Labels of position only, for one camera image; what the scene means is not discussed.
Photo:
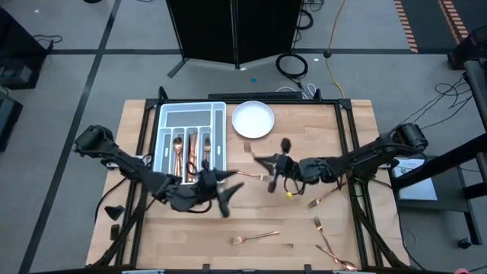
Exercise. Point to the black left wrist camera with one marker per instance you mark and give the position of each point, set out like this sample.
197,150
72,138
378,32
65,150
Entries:
205,165

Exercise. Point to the black box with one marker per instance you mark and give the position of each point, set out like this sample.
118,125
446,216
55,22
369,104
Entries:
7,122

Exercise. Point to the black caster wheel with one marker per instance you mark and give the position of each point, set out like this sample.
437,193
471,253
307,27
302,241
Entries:
465,243

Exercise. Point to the black folding screen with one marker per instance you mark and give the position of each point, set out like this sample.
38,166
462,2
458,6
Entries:
213,30

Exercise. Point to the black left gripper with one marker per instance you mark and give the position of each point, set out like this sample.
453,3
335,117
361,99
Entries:
198,192

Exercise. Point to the black floor plug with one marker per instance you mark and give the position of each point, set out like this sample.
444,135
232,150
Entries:
327,54

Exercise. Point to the black desk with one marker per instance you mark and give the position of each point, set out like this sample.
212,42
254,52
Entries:
19,49

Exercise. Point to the small black block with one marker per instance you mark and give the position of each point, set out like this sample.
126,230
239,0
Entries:
115,232

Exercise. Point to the white round plate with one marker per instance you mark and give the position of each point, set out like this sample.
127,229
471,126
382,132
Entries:
253,120

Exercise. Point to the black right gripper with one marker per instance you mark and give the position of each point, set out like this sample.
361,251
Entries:
285,165

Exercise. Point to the black cart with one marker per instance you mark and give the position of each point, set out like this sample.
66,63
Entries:
472,49

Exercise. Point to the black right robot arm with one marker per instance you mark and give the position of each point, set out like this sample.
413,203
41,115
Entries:
361,160

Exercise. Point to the black stand frame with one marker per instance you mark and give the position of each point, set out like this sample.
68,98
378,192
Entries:
449,158

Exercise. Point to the white cutlery organizer tray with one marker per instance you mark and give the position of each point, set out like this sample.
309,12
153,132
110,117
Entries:
190,118

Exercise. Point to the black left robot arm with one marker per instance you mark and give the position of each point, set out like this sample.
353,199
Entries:
125,163

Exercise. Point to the white paper sheet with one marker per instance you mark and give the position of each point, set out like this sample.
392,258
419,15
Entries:
418,188

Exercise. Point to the red object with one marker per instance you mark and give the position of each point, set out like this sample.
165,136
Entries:
462,271

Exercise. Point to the black triangular bracket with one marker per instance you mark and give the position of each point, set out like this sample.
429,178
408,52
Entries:
114,213

